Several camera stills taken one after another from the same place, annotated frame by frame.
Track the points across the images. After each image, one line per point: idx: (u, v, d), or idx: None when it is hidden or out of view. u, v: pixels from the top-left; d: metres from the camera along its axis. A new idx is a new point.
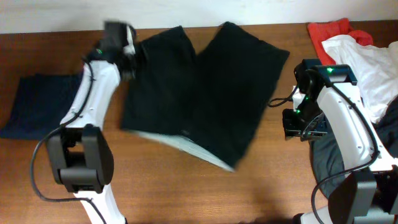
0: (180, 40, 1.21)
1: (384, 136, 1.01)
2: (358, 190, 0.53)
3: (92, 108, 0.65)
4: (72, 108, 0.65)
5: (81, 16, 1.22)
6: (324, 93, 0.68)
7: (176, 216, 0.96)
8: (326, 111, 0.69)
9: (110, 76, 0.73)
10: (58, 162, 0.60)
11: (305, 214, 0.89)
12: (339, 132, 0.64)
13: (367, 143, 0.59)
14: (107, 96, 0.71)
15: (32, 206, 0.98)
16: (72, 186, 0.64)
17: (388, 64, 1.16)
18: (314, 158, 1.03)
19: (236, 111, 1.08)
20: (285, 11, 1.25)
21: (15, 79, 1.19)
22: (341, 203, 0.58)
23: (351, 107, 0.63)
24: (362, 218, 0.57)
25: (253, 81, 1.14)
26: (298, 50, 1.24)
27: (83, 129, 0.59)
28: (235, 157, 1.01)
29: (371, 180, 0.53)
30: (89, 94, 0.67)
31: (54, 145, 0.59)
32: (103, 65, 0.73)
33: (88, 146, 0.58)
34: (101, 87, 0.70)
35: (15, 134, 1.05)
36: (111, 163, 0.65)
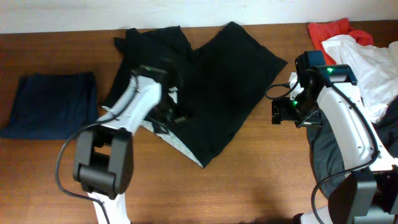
0: (178, 37, 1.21)
1: (385, 136, 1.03)
2: (357, 190, 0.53)
3: (129, 115, 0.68)
4: (111, 110, 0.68)
5: (81, 17, 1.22)
6: (324, 93, 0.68)
7: (176, 216, 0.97)
8: (327, 111, 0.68)
9: (153, 93, 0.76)
10: (83, 158, 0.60)
11: (305, 214, 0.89)
12: (339, 132, 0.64)
13: (367, 143, 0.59)
14: (143, 112, 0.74)
15: (32, 206, 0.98)
16: (87, 185, 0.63)
17: (388, 64, 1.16)
18: (314, 158, 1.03)
19: (219, 106, 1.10)
20: (285, 11, 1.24)
21: (15, 80, 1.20)
22: (341, 204, 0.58)
23: (351, 107, 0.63)
24: (364, 218, 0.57)
25: (244, 82, 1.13)
26: (297, 51, 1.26)
27: (117, 131, 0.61)
28: (208, 152, 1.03)
29: (371, 180, 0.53)
30: (129, 105, 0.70)
31: (84, 140, 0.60)
32: (148, 81, 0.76)
33: (117, 149, 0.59)
34: (143, 101, 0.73)
35: (15, 134, 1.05)
36: (129, 174, 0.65)
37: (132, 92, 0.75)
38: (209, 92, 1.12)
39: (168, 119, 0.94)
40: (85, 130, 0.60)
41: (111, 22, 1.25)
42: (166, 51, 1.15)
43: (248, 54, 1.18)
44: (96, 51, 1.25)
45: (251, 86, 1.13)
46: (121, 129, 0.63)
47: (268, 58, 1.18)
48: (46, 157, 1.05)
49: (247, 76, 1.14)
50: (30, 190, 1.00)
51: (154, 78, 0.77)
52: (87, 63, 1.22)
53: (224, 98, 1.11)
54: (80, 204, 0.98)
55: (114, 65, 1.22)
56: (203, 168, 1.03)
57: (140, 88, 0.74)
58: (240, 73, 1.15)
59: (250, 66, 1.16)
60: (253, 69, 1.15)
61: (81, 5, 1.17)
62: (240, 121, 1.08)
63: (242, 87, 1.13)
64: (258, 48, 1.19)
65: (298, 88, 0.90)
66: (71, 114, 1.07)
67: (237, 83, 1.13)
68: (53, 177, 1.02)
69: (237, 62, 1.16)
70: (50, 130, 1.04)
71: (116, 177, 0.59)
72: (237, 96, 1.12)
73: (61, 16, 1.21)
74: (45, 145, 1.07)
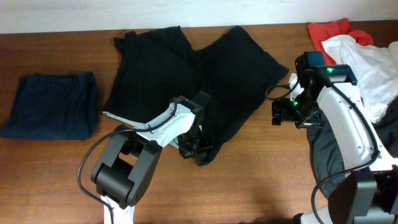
0: (179, 38, 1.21)
1: (384, 137, 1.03)
2: (357, 190, 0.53)
3: (162, 132, 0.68)
4: (148, 122, 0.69)
5: (81, 17, 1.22)
6: (324, 93, 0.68)
7: (176, 217, 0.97)
8: (327, 112, 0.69)
9: (187, 121, 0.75)
10: (107, 160, 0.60)
11: (305, 214, 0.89)
12: (340, 132, 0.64)
13: (368, 142, 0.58)
14: (173, 135, 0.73)
15: (32, 206, 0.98)
16: (101, 189, 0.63)
17: (389, 64, 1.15)
18: (314, 158, 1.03)
19: (217, 111, 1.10)
20: (285, 11, 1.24)
21: (15, 80, 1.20)
22: (341, 205, 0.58)
23: (351, 107, 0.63)
24: (362, 219, 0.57)
25: (242, 89, 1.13)
26: (298, 51, 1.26)
27: (148, 142, 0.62)
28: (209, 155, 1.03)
29: (371, 180, 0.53)
30: (164, 123, 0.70)
31: (114, 144, 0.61)
32: (185, 108, 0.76)
33: (142, 160, 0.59)
34: (176, 126, 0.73)
35: (15, 134, 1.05)
36: (144, 188, 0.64)
37: (168, 114, 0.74)
38: (210, 93, 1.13)
39: (194, 147, 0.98)
40: (119, 133, 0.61)
41: (111, 22, 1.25)
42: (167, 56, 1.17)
43: (249, 60, 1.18)
44: (97, 51, 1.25)
45: (252, 89, 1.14)
46: (152, 140, 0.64)
47: (270, 63, 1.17)
48: (46, 157, 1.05)
49: (247, 79, 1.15)
50: (30, 190, 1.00)
51: (192, 109, 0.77)
52: (88, 63, 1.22)
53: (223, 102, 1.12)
54: (80, 204, 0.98)
55: (114, 65, 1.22)
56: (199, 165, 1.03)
57: (176, 112, 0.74)
58: (240, 79, 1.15)
59: (250, 72, 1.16)
60: (253, 71, 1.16)
61: (81, 5, 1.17)
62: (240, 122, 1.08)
63: (242, 89, 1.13)
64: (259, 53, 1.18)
65: (298, 88, 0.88)
66: (71, 113, 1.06)
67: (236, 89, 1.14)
68: (53, 176, 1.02)
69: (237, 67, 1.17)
70: (50, 130, 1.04)
71: (132, 189, 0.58)
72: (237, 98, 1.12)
73: (61, 16, 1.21)
74: (45, 144, 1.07)
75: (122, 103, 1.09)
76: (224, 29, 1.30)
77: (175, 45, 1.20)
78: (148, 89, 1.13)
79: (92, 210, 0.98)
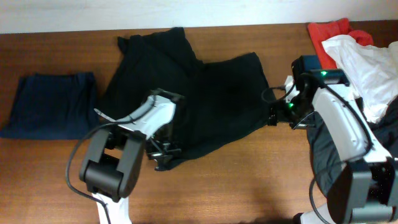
0: (182, 43, 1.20)
1: (384, 136, 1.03)
2: (353, 182, 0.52)
3: (145, 122, 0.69)
4: (130, 114, 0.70)
5: (81, 17, 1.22)
6: (319, 94, 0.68)
7: (176, 217, 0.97)
8: (321, 112, 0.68)
9: (167, 109, 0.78)
10: (94, 156, 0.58)
11: (306, 214, 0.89)
12: (334, 129, 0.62)
13: (362, 137, 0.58)
14: (156, 126, 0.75)
15: (32, 206, 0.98)
16: (92, 186, 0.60)
17: (389, 64, 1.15)
18: (314, 158, 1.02)
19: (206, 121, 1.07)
20: (285, 11, 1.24)
21: (15, 80, 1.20)
22: (339, 198, 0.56)
23: (344, 106, 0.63)
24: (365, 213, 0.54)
25: (234, 105, 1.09)
26: (297, 51, 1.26)
27: (132, 134, 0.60)
28: (173, 161, 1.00)
29: (366, 170, 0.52)
30: (146, 114, 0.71)
31: (97, 139, 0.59)
32: (164, 99, 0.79)
33: (130, 149, 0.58)
34: (157, 115, 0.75)
35: (15, 134, 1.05)
36: (135, 180, 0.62)
37: (148, 105, 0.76)
38: (204, 98, 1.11)
39: (164, 146, 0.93)
40: (102, 129, 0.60)
41: (111, 22, 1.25)
42: (166, 61, 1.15)
43: (245, 75, 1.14)
44: (96, 51, 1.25)
45: (250, 98, 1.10)
46: (136, 130, 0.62)
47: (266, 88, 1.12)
48: (46, 157, 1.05)
49: (246, 88, 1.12)
50: (30, 190, 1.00)
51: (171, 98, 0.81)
52: (87, 63, 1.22)
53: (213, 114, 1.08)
54: (80, 204, 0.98)
55: (114, 65, 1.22)
56: (157, 170, 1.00)
57: (157, 103, 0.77)
58: (234, 93, 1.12)
59: (245, 90, 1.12)
60: (252, 80, 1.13)
61: (81, 5, 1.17)
62: (226, 131, 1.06)
63: (239, 97, 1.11)
64: (258, 71, 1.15)
65: (294, 90, 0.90)
66: (71, 113, 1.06)
67: (229, 102, 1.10)
68: (53, 176, 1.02)
69: (234, 80, 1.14)
70: (49, 130, 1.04)
71: (122, 180, 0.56)
72: (231, 105, 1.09)
73: (61, 16, 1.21)
74: (45, 144, 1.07)
75: (111, 102, 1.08)
76: (224, 29, 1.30)
77: (177, 48, 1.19)
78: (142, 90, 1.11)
79: (92, 210, 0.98)
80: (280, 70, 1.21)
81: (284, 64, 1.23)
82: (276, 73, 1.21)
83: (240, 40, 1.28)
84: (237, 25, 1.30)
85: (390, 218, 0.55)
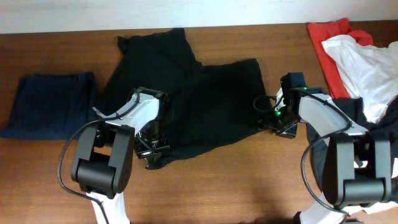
0: (181, 45, 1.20)
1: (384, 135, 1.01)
2: (338, 150, 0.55)
3: (131, 116, 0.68)
4: (115, 111, 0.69)
5: (81, 17, 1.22)
6: (303, 102, 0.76)
7: (176, 217, 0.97)
8: (307, 116, 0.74)
9: (151, 106, 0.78)
10: (83, 154, 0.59)
11: (305, 212, 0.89)
12: (318, 124, 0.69)
13: (341, 120, 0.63)
14: (142, 121, 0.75)
15: (32, 206, 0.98)
16: (85, 185, 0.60)
17: (389, 63, 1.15)
18: (314, 158, 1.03)
19: (201, 124, 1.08)
20: (285, 11, 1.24)
21: (15, 80, 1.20)
22: (329, 175, 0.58)
23: (324, 104, 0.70)
24: (356, 191, 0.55)
25: (229, 111, 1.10)
26: (297, 50, 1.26)
27: (120, 127, 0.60)
28: (163, 160, 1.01)
29: (348, 140, 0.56)
30: (132, 109, 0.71)
31: (86, 136, 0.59)
32: (147, 96, 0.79)
33: (119, 144, 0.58)
34: (143, 111, 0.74)
35: (15, 134, 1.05)
36: (128, 174, 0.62)
37: (132, 101, 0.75)
38: (200, 100, 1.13)
39: (153, 144, 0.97)
40: (89, 125, 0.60)
41: (111, 22, 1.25)
42: (164, 61, 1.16)
43: (242, 83, 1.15)
44: (96, 51, 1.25)
45: (245, 106, 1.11)
46: (124, 125, 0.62)
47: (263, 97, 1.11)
48: (46, 157, 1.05)
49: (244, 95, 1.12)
50: (30, 190, 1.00)
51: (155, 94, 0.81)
52: (87, 63, 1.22)
53: (208, 117, 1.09)
54: (80, 204, 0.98)
55: (114, 65, 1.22)
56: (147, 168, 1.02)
57: (140, 99, 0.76)
58: (230, 98, 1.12)
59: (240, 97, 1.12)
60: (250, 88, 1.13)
61: (81, 5, 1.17)
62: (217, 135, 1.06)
63: (234, 103, 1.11)
64: (256, 77, 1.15)
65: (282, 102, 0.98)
66: (71, 113, 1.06)
67: (224, 106, 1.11)
68: (53, 176, 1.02)
69: (231, 84, 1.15)
70: (49, 130, 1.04)
71: (115, 175, 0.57)
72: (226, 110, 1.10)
73: (61, 16, 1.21)
74: (45, 144, 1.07)
75: (105, 98, 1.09)
76: (224, 29, 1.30)
77: (176, 50, 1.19)
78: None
79: (92, 209, 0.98)
80: (280, 70, 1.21)
81: (284, 64, 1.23)
82: (276, 73, 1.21)
83: (241, 40, 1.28)
84: (237, 25, 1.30)
85: (382, 194, 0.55)
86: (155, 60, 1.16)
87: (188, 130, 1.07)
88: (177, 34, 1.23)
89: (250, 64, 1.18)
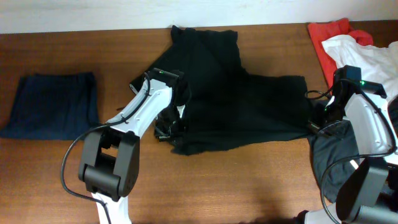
0: (226, 44, 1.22)
1: None
2: (368, 173, 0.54)
3: (138, 118, 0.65)
4: (121, 112, 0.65)
5: (81, 17, 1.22)
6: (354, 99, 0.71)
7: (176, 217, 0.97)
8: (352, 116, 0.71)
9: (163, 97, 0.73)
10: (89, 158, 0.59)
11: (311, 212, 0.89)
12: (361, 132, 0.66)
13: (386, 139, 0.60)
14: (153, 114, 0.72)
15: (30, 206, 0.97)
16: (91, 186, 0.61)
17: (388, 64, 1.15)
18: (314, 158, 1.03)
19: (223, 120, 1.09)
20: (285, 11, 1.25)
21: (15, 79, 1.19)
22: (349, 193, 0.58)
23: (375, 112, 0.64)
24: (370, 214, 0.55)
25: (256, 112, 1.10)
26: (298, 50, 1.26)
27: (125, 134, 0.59)
28: (188, 146, 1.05)
29: (384, 167, 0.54)
30: (139, 107, 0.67)
31: (92, 141, 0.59)
32: (158, 84, 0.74)
33: (124, 152, 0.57)
34: (153, 104, 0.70)
35: (15, 134, 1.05)
36: (134, 178, 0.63)
37: (142, 93, 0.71)
38: (226, 98, 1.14)
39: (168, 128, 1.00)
40: (94, 130, 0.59)
41: (111, 22, 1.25)
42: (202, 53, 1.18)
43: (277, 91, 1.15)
44: (96, 51, 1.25)
45: (282, 100, 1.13)
46: (129, 132, 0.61)
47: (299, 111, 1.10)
48: (46, 157, 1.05)
49: (281, 90, 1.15)
50: (30, 191, 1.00)
51: (167, 81, 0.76)
52: (87, 63, 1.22)
53: (231, 114, 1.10)
54: (80, 204, 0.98)
55: (114, 65, 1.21)
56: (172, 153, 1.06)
57: (151, 91, 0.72)
58: (259, 100, 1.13)
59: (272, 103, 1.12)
60: (289, 83, 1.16)
61: (81, 5, 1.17)
62: (246, 124, 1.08)
63: (269, 96, 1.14)
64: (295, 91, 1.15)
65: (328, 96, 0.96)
66: (73, 113, 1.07)
67: (252, 106, 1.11)
68: (53, 177, 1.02)
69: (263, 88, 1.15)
70: (50, 129, 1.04)
71: (120, 180, 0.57)
72: (259, 101, 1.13)
73: (61, 15, 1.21)
74: (45, 145, 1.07)
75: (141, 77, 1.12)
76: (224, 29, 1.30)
77: (217, 48, 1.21)
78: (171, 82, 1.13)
79: (92, 210, 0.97)
80: (281, 70, 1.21)
81: (285, 63, 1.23)
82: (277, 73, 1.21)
83: (242, 40, 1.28)
84: (237, 25, 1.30)
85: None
86: (194, 50, 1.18)
87: (210, 125, 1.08)
88: (226, 32, 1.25)
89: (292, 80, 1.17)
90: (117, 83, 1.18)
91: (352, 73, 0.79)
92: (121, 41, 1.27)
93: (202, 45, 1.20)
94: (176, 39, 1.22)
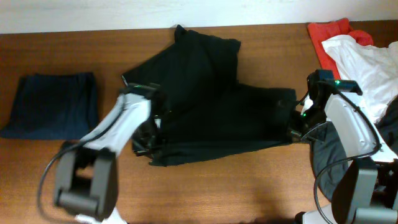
0: (222, 50, 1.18)
1: (384, 135, 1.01)
2: (359, 176, 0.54)
3: (114, 132, 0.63)
4: (96, 129, 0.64)
5: (81, 17, 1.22)
6: (331, 101, 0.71)
7: (176, 217, 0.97)
8: (334, 118, 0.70)
9: (140, 111, 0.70)
10: (64, 181, 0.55)
11: (308, 213, 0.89)
12: (344, 135, 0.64)
13: (369, 137, 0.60)
14: (133, 128, 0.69)
15: (31, 206, 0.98)
16: (69, 211, 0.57)
17: (389, 64, 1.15)
18: (314, 158, 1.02)
19: (204, 128, 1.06)
20: (285, 11, 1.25)
21: (15, 80, 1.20)
22: (342, 196, 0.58)
23: (356, 111, 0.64)
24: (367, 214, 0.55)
25: (237, 122, 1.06)
26: (298, 51, 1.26)
27: (101, 151, 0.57)
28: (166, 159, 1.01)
29: (372, 167, 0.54)
30: (115, 121, 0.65)
31: (65, 163, 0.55)
32: (135, 98, 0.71)
33: (99, 172, 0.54)
34: (131, 117, 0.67)
35: (15, 134, 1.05)
36: (115, 196, 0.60)
37: (118, 109, 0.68)
38: (211, 104, 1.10)
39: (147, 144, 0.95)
40: (65, 152, 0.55)
41: (111, 22, 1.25)
42: (193, 57, 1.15)
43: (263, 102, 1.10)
44: (96, 51, 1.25)
45: (264, 113, 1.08)
46: (104, 149, 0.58)
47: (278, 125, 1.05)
48: (46, 157, 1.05)
49: (267, 103, 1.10)
50: (30, 191, 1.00)
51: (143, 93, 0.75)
52: (87, 63, 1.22)
53: (213, 122, 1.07)
54: None
55: (114, 65, 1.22)
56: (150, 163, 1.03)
57: (127, 104, 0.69)
58: (242, 110, 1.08)
59: (255, 114, 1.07)
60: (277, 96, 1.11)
61: (81, 6, 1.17)
62: (227, 138, 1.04)
63: (254, 108, 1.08)
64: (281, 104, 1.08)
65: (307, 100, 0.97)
66: (72, 112, 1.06)
67: (235, 116, 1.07)
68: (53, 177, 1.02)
69: (250, 98, 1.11)
70: (50, 129, 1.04)
71: (99, 201, 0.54)
72: (244, 114, 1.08)
73: (61, 16, 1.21)
74: (45, 145, 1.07)
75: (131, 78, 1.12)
76: (224, 29, 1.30)
77: (212, 53, 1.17)
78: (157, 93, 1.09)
79: None
80: (281, 70, 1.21)
81: (284, 63, 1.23)
82: (277, 73, 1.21)
83: (241, 40, 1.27)
84: (237, 25, 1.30)
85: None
86: (185, 55, 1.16)
87: (191, 132, 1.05)
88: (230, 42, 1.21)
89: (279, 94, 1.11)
90: (116, 83, 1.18)
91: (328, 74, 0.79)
92: (120, 41, 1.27)
93: (202, 51, 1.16)
94: (178, 38, 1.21)
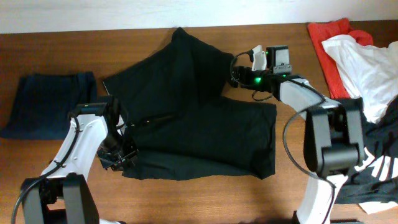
0: (208, 61, 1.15)
1: (384, 136, 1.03)
2: (314, 123, 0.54)
3: (76, 157, 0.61)
4: (55, 158, 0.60)
5: (81, 17, 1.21)
6: (282, 89, 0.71)
7: (176, 217, 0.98)
8: (288, 102, 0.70)
9: (97, 128, 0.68)
10: (37, 218, 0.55)
11: None
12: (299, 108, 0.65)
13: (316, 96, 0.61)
14: (93, 147, 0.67)
15: None
16: None
17: (389, 63, 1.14)
18: None
19: (183, 143, 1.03)
20: (285, 10, 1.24)
21: (15, 81, 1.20)
22: (309, 148, 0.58)
23: (302, 86, 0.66)
24: (332, 158, 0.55)
25: (216, 139, 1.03)
26: (297, 51, 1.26)
27: (66, 177, 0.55)
28: (142, 168, 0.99)
29: (323, 112, 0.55)
30: (74, 144, 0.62)
31: (33, 201, 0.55)
32: (89, 116, 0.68)
33: (69, 203, 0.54)
34: (89, 139, 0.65)
35: (14, 134, 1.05)
36: (96, 214, 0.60)
37: (72, 132, 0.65)
38: (193, 116, 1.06)
39: (119, 157, 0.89)
40: (27, 191, 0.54)
41: (111, 22, 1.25)
42: (177, 65, 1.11)
43: (244, 119, 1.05)
44: (95, 51, 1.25)
45: (243, 130, 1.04)
46: (69, 175, 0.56)
47: (257, 145, 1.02)
48: (46, 158, 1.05)
49: (248, 119, 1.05)
50: None
51: (94, 110, 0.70)
52: (88, 63, 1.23)
53: (193, 137, 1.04)
54: None
55: (114, 66, 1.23)
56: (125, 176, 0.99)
57: (81, 126, 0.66)
58: (223, 125, 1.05)
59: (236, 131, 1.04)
60: (257, 112, 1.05)
61: (81, 5, 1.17)
62: (206, 153, 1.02)
63: (233, 126, 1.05)
64: (260, 123, 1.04)
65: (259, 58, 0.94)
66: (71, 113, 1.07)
67: (215, 131, 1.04)
68: None
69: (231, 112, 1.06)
70: (49, 130, 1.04)
71: None
72: (225, 127, 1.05)
73: (61, 16, 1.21)
74: (45, 145, 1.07)
75: (115, 83, 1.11)
76: (224, 29, 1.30)
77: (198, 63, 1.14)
78: (137, 101, 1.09)
79: None
80: None
81: None
82: None
83: (241, 41, 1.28)
84: (237, 25, 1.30)
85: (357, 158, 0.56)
86: (170, 61, 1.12)
87: (168, 147, 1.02)
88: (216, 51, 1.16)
89: (260, 111, 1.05)
90: None
91: (282, 59, 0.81)
92: (120, 42, 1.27)
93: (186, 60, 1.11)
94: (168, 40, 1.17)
